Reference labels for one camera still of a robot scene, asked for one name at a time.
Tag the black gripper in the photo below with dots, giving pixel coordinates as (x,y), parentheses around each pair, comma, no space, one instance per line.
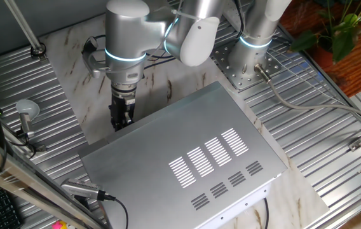
(118,108)

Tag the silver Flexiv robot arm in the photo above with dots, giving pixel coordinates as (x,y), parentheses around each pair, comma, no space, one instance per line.
(126,31)

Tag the silver microwave oven body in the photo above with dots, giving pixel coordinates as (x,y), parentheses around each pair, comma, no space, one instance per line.
(155,152)

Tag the white marble pattern mat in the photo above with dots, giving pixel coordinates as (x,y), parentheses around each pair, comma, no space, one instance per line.
(75,92)

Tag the colourful plastic toy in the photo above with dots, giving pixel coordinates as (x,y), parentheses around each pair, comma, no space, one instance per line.
(59,225)

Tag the slanted aluminium pole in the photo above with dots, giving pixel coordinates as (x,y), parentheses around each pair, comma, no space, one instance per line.
(25,27)

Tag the green potted plant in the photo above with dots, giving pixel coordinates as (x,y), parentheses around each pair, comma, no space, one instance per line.
(342,44)

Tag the reddish brown wooden stand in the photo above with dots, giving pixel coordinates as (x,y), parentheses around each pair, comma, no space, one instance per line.
(358,73)

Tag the wrist camera with silver bracket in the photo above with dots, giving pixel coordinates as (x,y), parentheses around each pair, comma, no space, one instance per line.
(91,65)

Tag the silver ribbed depth camera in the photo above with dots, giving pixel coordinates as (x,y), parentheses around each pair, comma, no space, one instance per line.
(80,187)

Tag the perforated aluminium robot base plate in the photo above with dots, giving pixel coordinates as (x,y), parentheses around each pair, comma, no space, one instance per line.
(228,68)

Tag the aluminium frame beam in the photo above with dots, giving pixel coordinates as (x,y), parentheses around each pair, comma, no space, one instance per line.
(9,178)

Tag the small steel corner bracket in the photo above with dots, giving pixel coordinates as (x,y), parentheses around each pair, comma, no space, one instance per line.
(355,145)

